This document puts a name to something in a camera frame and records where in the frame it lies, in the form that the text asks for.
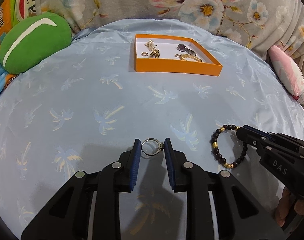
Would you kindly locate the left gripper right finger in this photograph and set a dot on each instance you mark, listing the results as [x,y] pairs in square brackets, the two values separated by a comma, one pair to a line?
[217,199]

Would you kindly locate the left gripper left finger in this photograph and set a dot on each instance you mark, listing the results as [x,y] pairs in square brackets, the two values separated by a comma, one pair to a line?
[87,205]

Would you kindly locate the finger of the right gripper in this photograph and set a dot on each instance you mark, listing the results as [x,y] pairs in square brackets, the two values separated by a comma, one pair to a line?
[251,136]

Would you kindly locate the gold chain bangle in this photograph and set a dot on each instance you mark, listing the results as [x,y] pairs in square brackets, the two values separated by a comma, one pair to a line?
[187,56]

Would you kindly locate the silver steel wristwatch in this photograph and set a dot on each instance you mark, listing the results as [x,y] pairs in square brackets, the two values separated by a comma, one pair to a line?
[183,48]

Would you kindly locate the small gold wristwatch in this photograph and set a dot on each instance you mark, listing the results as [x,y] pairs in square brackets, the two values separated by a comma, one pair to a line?
[155,54]

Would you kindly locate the orange jewelry box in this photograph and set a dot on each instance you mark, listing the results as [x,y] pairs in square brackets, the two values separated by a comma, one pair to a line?
[167,62]

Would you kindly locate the person right hand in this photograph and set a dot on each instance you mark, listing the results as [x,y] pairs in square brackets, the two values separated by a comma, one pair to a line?
[284,207]

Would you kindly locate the pink plush toy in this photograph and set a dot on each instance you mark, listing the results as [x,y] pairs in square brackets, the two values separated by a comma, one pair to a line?
[288,73]

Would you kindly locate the light blue palm bedsheet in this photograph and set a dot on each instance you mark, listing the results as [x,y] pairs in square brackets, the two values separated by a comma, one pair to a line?
[82,107]

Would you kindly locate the grey floral blanket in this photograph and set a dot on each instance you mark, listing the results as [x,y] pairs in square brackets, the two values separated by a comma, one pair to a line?
[255,24]

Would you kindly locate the colourful cartoon cushion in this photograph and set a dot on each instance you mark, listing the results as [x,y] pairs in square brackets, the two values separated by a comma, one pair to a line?
[11,13]

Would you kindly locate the green plush pillow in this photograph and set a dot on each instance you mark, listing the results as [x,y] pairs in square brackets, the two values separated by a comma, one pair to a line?
[33,40]

